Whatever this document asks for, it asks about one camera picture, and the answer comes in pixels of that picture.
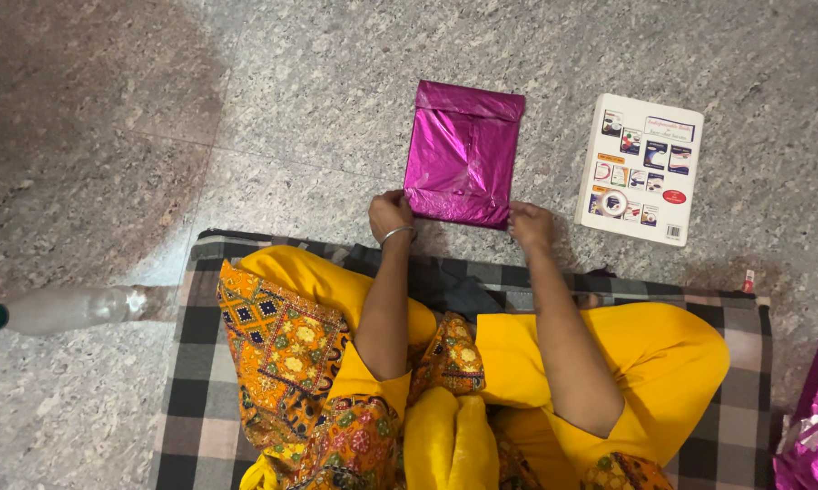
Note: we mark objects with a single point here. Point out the dark grey cloth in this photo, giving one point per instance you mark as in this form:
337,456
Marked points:
460,289

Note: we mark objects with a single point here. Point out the person's right hand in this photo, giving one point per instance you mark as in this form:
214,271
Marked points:
534,230

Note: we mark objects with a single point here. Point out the clear plastic bottle green cap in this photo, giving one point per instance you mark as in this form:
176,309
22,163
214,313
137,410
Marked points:
68,310

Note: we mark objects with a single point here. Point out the crumpled magenta foil wrapping paper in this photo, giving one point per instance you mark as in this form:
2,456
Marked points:
817,422

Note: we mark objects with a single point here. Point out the clear tape roll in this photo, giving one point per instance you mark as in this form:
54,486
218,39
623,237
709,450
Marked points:
603,203

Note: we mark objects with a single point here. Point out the yellow patterned clothing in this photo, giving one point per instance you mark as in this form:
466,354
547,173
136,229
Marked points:
661,354

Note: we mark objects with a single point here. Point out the magenta foil gift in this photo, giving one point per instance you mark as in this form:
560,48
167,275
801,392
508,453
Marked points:
462,156

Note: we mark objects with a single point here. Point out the person's right fingers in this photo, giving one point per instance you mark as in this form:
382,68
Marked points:
521,210

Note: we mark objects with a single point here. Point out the checkered black grey mat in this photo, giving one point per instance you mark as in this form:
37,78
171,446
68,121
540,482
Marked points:
198,408

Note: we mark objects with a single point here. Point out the person's left hand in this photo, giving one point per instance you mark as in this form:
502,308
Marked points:
390,216

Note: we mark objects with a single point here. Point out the white book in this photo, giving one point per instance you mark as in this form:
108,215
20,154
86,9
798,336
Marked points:
644,153

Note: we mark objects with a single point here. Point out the small red white tube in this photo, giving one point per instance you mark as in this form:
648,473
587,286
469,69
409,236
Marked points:
748,282

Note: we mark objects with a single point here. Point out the person's left fingers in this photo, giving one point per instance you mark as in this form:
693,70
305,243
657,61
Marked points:
395,198

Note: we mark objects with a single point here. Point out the silver bangle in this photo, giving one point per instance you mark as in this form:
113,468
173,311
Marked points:
398,232

